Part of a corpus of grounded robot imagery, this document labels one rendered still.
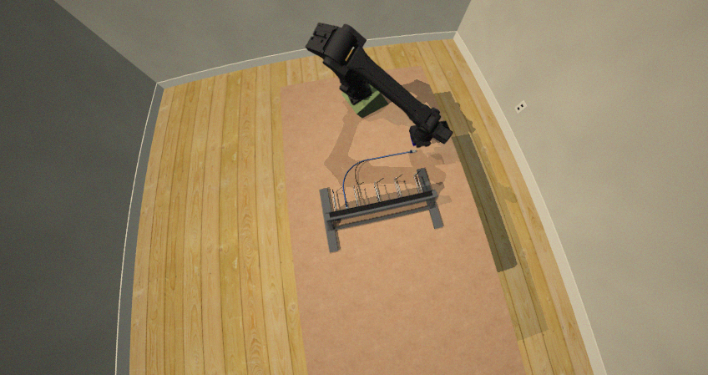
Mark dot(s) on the grey patch panel rack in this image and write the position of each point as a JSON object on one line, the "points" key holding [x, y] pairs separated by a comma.
{"points": [[427, 195]]}

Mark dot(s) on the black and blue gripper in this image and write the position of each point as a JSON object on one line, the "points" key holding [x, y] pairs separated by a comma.
{"points": [[418, 138]]}

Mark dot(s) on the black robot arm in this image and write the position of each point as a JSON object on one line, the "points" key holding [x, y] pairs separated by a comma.
{"points": [[359, 67]]}

